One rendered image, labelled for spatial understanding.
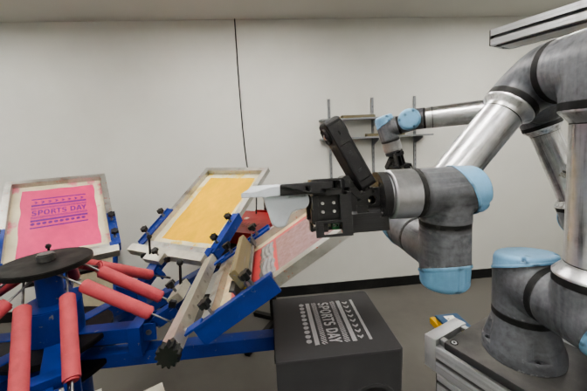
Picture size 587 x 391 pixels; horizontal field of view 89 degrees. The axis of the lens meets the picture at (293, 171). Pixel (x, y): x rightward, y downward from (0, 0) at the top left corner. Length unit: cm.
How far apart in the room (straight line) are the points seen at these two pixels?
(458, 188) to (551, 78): 28
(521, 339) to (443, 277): 34
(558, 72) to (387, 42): 305
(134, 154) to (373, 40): 278
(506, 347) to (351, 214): 52
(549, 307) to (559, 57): 43
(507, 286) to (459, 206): 34
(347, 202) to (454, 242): 17
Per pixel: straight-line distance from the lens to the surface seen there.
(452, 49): 396
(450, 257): 51
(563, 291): 70
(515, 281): 78
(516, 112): 71
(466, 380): 96
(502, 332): 85
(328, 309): 155
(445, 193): 48
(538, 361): 86
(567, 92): 65
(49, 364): 149
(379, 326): 146
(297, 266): 103
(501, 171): 425
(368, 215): 45
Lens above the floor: 174
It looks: 6 degrees down
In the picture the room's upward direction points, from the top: 3 degrees counter-clockwise
